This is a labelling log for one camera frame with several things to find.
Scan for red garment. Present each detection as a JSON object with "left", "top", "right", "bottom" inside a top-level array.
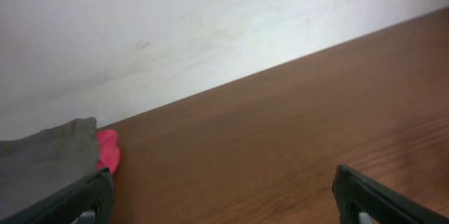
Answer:
[{"left": 96, "top": 129, "right": 121, "bottom": 174}]

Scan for grey shorts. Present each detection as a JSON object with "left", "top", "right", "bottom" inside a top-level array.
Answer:
[{"left": 1, "top": 117, "right": 99, "bottom": 218}]

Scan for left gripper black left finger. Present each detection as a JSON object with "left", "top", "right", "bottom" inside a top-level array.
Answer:
[{"left": 1, "top": 168, "right": 114, "bottom": 224}]

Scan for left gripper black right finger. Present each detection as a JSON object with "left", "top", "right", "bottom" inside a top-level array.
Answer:
[{"left": 332, "top": 165, "right": 448, "bottom": 224}]

